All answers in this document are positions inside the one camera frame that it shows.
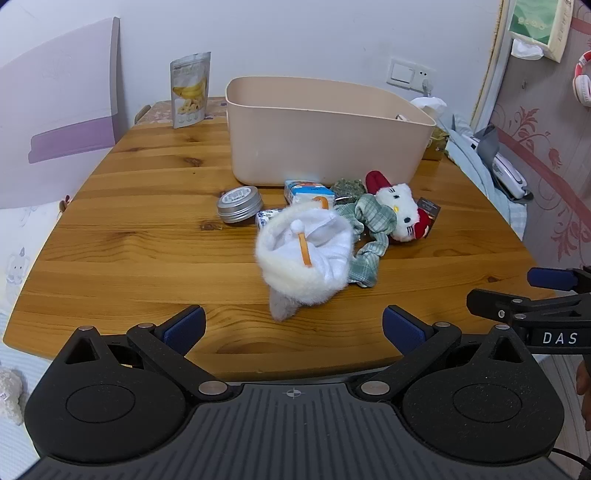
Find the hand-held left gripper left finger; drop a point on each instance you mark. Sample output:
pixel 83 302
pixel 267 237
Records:
pixel 184 328

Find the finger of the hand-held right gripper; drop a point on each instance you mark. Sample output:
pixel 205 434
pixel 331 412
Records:
pixel 503 304
pixel 549 278

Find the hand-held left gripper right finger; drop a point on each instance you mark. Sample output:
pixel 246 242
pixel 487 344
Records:
pixel 405 328

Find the green plaid scrunchie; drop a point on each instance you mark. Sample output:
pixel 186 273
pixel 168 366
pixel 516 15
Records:
pixel 369 267

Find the white fluffy hat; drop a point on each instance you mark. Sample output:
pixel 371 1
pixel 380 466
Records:
pixel 286 272

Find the small black box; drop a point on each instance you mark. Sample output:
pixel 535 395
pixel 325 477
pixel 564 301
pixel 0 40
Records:
pixel 429 208

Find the white cat plush toy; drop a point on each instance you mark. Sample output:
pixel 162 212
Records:
pixel 397 203

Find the round metal tin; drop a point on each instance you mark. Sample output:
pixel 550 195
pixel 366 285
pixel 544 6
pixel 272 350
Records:
pixel 240 203

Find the green textured packet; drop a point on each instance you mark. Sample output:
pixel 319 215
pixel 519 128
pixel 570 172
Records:
pixel 346 187

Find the blue and white carton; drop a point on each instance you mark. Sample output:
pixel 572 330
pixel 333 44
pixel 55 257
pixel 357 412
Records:
pixel 304 189

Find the beige plastic storage bin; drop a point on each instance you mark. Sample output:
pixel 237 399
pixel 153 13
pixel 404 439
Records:
pixel 300 138

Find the person's right hand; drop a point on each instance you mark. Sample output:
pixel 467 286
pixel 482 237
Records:
pixel 583 383

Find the floral pink headboard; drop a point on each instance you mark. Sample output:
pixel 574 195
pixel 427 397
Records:
pixel 554 184

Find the white blood pressure monitor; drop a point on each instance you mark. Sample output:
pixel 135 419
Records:
pixel 505 174

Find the light blue blanket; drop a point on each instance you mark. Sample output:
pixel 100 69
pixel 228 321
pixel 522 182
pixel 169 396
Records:
pixel 475 161

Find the gold tissue pack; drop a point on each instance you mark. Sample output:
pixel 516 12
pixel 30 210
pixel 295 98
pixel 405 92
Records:
pixel 436 143

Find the white printed bed sheet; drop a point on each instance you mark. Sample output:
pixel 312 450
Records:
pixel 23 258

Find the cream plush toy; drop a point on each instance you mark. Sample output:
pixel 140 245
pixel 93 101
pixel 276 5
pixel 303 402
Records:
pixel 10 394

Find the red and white headphones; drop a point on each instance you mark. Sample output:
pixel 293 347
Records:
pixel 582 81

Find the white tissue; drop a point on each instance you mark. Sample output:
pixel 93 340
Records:
pixel 427 105

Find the white power plug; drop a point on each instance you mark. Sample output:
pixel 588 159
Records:
pixel 427 86

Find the banana chips pouch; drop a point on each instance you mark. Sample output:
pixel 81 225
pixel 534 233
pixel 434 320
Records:
pixel 189 87

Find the green hanging tissue box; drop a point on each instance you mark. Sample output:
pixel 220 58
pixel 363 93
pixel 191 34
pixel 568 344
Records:
pixel 535 18

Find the white wall switch socket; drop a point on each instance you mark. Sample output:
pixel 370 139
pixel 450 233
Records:
pixel 401 71

